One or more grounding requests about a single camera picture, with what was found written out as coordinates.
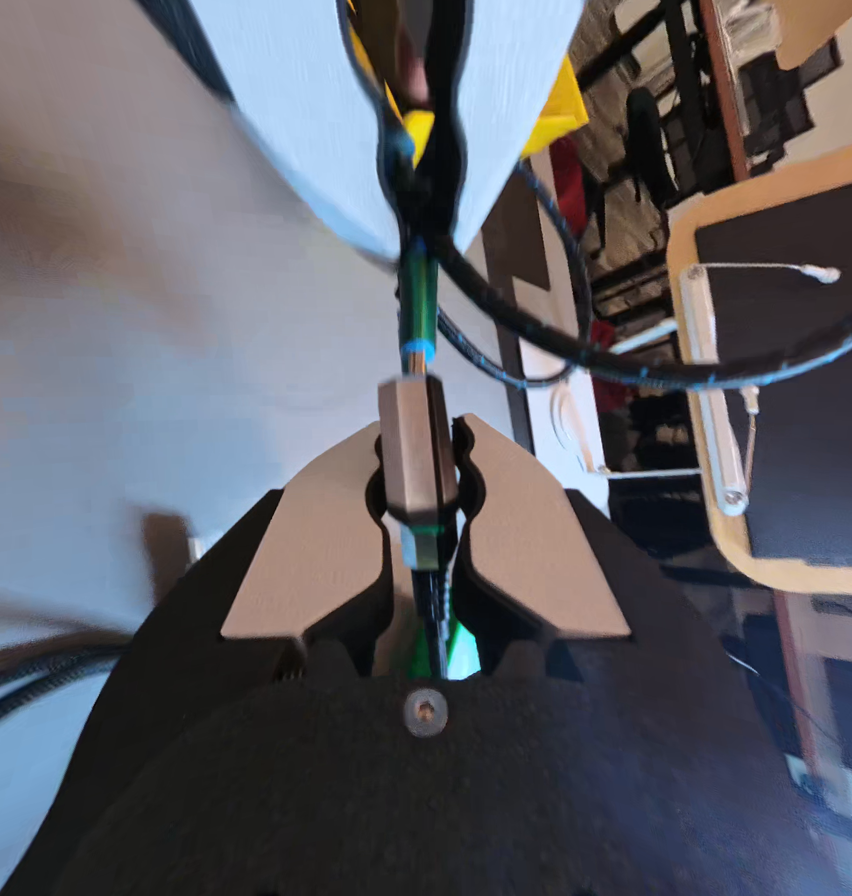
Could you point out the red chair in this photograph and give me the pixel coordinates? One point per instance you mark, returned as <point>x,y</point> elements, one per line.
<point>569,175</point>

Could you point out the person's left hand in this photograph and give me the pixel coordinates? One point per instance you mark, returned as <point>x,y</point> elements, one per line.
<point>413,70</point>

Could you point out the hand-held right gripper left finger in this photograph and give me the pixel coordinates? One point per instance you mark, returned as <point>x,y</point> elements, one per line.
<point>314,553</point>

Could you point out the green plastic bin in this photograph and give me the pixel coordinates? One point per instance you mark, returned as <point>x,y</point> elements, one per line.
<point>464,651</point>

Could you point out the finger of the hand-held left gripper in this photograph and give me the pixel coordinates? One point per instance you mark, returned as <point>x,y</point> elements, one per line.
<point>300,98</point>
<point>524,70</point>

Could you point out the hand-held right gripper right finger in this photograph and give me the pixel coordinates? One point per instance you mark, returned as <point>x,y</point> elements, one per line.
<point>538,553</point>

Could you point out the black panel with wooden rim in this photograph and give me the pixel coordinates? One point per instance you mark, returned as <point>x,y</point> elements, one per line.
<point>804,420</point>

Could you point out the white tipped pin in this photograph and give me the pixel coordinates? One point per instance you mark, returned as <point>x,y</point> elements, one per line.
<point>818,275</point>
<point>749,420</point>

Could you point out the yellow plastic bin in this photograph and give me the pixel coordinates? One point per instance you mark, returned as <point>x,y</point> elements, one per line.
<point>559,105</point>

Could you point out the black HDMI switch box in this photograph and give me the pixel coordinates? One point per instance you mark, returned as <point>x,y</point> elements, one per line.
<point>419,462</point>

